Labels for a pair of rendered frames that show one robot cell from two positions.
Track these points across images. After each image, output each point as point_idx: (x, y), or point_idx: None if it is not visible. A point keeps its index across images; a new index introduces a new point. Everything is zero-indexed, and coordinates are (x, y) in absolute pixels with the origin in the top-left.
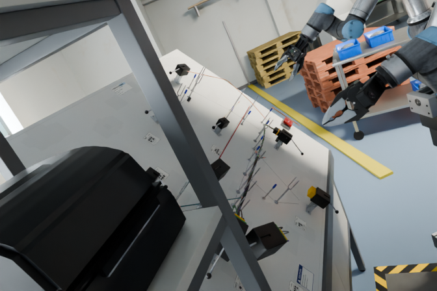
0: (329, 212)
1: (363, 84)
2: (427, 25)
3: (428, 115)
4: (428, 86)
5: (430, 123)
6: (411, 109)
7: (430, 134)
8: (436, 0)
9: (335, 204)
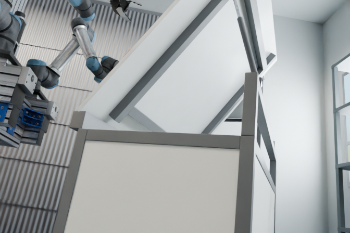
0: None
1: None
2: (94, 49)
3: (32, 91)
4: (105, 76)
5: (16, 100)
6: (26, 82)
7: (12, 111)
8: (89, 41)
9: None
